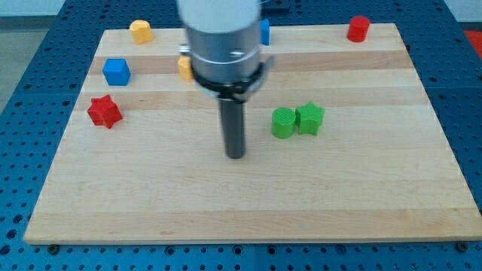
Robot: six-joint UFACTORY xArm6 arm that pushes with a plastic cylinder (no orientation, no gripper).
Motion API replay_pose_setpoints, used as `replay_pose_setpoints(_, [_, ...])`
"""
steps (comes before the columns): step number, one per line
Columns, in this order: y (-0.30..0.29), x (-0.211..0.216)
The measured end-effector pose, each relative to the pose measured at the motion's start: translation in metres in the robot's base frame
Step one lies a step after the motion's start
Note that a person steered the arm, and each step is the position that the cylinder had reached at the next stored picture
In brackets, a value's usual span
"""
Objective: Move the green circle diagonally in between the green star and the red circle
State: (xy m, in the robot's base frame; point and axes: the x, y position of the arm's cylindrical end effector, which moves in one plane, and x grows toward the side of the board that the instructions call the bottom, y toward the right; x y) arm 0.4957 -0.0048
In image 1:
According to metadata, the green cylinder block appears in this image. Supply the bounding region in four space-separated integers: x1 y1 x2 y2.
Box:
271 107 296 139

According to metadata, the blue block behind arm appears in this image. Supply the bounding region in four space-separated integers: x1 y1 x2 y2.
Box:
259 19 270 46

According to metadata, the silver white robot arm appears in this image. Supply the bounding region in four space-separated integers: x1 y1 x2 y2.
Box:
176 0 261 83

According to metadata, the yellow block behind arm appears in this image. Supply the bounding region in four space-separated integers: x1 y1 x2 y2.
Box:
178 56 194 82

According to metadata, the green star block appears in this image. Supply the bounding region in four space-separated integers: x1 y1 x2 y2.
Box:
295 102 325 136

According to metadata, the red star block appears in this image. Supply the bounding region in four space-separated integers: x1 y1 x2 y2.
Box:
87 94 123 129

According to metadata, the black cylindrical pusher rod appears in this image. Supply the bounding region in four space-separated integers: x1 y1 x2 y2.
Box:
218 100 246 159

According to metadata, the wooden board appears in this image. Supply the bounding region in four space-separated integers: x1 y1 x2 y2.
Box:
24 23 481 245

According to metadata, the blue cube block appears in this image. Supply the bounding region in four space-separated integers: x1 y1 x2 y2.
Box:
102 59 131 86

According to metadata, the yellow heart block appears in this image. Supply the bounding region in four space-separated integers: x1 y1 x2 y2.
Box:
130 20 154 45

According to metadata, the red cylinder block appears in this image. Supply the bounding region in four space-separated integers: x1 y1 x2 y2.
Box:
346 16 371 43

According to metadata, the black clamp ring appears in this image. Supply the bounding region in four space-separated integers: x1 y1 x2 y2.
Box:
178 44 276 105

